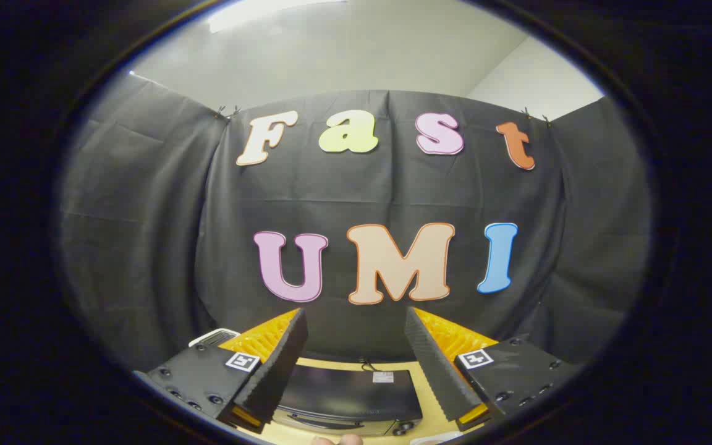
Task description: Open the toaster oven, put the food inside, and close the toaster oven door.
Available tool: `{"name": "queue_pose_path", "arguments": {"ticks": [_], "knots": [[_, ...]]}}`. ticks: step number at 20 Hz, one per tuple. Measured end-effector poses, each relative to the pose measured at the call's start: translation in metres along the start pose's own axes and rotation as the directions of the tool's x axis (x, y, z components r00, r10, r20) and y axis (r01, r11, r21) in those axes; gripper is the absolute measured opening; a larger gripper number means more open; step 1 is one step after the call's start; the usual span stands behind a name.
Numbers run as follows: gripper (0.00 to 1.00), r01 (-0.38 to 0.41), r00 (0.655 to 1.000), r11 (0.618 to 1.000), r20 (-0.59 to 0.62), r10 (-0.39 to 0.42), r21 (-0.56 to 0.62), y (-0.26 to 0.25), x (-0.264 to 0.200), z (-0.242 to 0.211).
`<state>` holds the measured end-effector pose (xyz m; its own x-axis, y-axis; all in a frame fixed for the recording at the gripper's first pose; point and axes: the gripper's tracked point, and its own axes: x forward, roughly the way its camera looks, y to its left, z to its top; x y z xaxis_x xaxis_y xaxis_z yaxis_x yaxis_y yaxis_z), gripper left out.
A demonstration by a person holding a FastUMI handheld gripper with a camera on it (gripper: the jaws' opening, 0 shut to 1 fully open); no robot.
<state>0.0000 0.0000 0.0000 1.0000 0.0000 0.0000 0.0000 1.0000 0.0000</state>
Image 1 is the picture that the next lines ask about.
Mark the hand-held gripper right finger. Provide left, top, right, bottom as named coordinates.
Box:
left=404, top=306, right=582, bottom=433

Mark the black backdrop cloth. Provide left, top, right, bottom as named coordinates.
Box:
left=59, top=73, right=652, bottom=375

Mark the white pop-up toaster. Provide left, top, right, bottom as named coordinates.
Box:
left=188, top=328, right=240, bottom=348

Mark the black toaster oven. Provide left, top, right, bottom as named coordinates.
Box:
left=271, top=363, right=425, bottom=437

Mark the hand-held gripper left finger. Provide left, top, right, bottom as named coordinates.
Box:
left=132, top=308, right=309, bottom=434

